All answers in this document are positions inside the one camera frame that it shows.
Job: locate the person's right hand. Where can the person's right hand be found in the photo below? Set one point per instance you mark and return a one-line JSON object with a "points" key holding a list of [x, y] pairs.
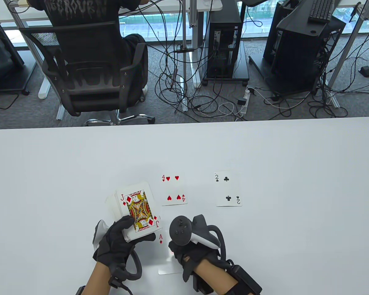
{"points": [[190, 253]]}

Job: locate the person's left hand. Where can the person's left hand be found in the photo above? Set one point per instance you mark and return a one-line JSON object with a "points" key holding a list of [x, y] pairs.
{"points": [[113, 245]]}

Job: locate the single red diamond playing card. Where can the single red diamond playing card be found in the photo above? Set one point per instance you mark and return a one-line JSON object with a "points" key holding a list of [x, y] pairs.
{"points": [[164, 255]]}

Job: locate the deck of playing cards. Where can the deck of playing cards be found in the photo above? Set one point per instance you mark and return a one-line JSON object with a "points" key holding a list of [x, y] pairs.
{"points": [[112, 209]]}

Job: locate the red hearts playing card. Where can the red hearts playing card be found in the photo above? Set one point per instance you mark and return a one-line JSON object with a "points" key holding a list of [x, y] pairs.
{"points": [[173, 187]]}

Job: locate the black clubs playing card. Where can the black clubs playing card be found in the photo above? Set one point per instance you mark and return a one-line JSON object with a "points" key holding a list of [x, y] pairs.
{"points": [[229, 189]]}

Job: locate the person's right forearm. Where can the person's right forearm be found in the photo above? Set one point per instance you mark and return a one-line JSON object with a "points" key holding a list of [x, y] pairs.
{"points": [[215, 276]]}

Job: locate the person's left forearm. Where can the person's left forearm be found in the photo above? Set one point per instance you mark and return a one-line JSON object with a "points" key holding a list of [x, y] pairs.
{"points": [[97, 281]]}

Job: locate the black mesh office chair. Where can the black mesh office chair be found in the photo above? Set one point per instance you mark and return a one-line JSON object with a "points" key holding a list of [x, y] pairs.
{"points": [[89, 92]]}

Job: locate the white power strip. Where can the white power strip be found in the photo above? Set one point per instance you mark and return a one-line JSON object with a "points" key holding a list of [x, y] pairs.
{"points": [[245, 107]]}

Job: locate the black power adapter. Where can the black power adapter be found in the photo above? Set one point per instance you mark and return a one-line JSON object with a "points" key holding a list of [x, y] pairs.
{"points": [[242, 101]]}

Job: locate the black wheeled computer stand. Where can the black wheeled computer stand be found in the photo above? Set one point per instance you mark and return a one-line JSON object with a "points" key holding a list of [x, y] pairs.
{"points": [[241, 70]]}

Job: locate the black equipment cart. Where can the black equipment cart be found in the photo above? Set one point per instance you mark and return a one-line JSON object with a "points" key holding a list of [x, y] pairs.
{"points": [[0, 61]]}

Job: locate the large black computer case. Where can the large black computer case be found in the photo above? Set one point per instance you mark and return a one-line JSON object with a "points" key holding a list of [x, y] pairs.
{"points": [[301, 55]]}

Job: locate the black computer tower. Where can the black computer tower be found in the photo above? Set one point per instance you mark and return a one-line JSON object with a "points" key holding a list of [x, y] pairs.
{"points": [[276, 18], [226, 18]]}

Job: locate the black foot pedal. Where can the black foot pedal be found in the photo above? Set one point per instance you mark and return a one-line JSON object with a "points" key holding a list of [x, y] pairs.
{"points": [[365, 71]]}

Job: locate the black keyboard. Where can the black keyboard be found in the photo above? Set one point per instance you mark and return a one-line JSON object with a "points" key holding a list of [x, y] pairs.
{"points": [[321, 10]]}

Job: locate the aluminium frame leg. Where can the aluminium frame leg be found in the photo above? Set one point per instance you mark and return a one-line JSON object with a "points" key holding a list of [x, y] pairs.
{"points": [[346, 50], [16, 17]]}

